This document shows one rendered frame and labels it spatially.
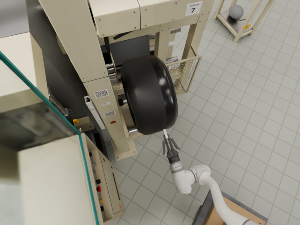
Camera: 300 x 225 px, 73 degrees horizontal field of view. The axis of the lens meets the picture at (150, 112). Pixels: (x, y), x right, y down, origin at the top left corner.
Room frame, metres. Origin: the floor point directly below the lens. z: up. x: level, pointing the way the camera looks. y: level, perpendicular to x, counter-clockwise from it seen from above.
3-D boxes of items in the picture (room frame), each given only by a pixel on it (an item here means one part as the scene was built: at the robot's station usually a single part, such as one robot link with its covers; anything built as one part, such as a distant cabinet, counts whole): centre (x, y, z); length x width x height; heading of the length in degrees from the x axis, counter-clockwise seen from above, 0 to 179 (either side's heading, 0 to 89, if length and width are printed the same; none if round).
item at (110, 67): (0.97, 0.41, 1.05); 0.20 x 0.15 x 0.30; 111
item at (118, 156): (0.58, 0.30, 0.01); 0.27 x 0.27 x 0.02; 21
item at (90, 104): (0.52, 0.36, 1.19); 0.05 x 0.04 x 0.48; 21
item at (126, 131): (0.63, 0.23, 0.90); 0.40 x 0.03 x 0.10; 21
